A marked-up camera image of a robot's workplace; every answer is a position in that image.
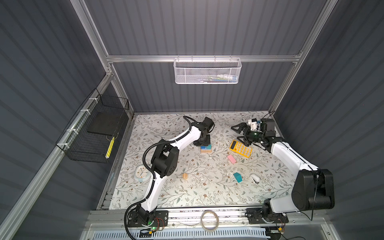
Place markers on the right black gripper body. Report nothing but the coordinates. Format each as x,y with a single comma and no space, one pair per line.
250,136

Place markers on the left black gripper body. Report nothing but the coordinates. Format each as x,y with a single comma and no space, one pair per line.
206,141

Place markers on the pink block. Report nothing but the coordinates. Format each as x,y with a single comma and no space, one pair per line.
232,159

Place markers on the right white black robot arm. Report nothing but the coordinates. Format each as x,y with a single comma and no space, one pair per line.
313,188

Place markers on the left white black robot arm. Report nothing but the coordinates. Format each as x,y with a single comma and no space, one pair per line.
161,160

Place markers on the teal green block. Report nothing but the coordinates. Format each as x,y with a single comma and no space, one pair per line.
238,177

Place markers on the yellow calculator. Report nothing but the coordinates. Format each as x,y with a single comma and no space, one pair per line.
241,149

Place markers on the small white device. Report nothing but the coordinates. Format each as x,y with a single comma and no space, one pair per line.
255,178

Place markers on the markers in white basket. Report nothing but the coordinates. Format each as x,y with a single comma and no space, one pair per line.
231,79

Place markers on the round white clock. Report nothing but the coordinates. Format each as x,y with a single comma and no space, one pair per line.
142,174

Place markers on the clear tape roll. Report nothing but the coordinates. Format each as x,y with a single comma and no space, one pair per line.
209,221

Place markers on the black pad in basket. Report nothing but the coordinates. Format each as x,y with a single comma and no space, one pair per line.
106,124

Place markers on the yellow marker pen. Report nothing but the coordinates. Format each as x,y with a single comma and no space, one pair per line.
110,148

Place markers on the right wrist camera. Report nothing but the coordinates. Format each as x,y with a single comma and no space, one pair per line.
254,124

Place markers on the white wire mesh basket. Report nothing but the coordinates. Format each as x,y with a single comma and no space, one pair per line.
188,71

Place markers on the black wire basket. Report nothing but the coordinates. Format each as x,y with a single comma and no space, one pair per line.
78,144

